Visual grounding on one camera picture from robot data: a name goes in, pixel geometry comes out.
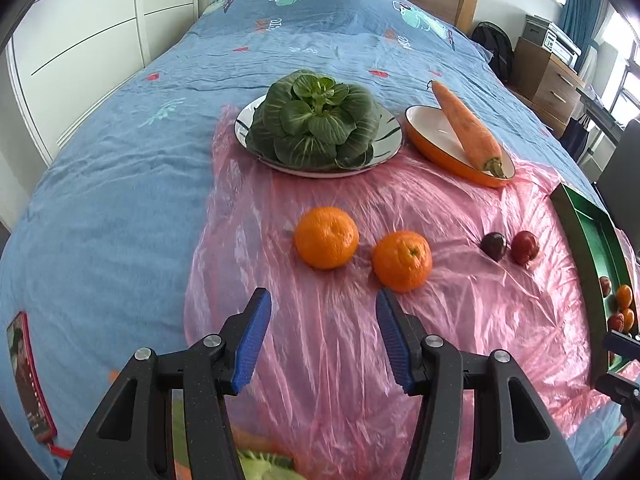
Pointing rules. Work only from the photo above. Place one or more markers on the blue curtain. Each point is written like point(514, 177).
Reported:
point(578, 20)

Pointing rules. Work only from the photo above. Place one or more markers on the black backpack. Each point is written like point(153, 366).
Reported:
point(494, 40)

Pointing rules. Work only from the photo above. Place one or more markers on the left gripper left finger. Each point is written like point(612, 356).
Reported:
point(129, 435)

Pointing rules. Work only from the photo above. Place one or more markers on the large orange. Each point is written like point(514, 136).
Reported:
point(624, 297)

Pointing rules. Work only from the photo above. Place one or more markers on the loose bok choy leaves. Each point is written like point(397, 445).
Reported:
point(255, 465)

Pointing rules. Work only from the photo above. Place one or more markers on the red apple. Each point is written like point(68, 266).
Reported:
point(605, 286)
point(616, 322)

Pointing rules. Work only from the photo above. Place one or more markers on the red smartphone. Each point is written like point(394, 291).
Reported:
point(28, 387)

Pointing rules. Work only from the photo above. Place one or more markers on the grey printer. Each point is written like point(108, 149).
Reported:
point(548, 35)

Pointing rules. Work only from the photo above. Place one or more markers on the red plum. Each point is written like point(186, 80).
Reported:
point(524, 248)

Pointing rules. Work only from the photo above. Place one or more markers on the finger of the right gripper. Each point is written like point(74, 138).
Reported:
point(621, 345)
point(619, 389)

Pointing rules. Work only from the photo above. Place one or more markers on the orange carrot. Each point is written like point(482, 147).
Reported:
point(479, 145)

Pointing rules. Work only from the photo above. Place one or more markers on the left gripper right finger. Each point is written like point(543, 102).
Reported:
point(514, 436)

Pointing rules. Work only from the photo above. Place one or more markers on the pink plastic sheet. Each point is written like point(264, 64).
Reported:
point(322, 391)

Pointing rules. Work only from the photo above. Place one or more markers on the wooden drawer cabinet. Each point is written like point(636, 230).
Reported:
point(545, 84)

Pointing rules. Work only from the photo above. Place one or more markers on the white striped plate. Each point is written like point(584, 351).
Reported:
point(308, 157)

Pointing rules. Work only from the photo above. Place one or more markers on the orange oval dish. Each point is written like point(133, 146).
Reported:
point(429, 131)

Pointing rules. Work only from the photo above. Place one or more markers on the green metal tray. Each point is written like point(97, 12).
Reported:
point(597, 254)

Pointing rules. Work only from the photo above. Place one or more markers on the dark grey chair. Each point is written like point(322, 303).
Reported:
point(619, 184)

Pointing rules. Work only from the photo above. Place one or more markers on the dark plum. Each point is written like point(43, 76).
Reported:
point(494, 245)

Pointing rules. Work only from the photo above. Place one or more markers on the mandarin orange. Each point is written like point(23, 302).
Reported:
point(402, 261)
point(326, 238)

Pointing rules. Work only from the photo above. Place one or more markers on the white wardrobe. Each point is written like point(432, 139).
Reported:
point(67, 56)

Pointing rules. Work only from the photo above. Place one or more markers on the dark blue tote bag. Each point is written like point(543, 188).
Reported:
point(575, 136)

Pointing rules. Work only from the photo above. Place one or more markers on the blue patterned bed sheet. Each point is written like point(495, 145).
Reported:
point(101, 258)

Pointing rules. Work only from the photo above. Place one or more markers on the green bok choy on plate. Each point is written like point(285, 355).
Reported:
point(334, 112)

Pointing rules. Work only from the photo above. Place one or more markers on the small orange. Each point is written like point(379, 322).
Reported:
point(628, 315)

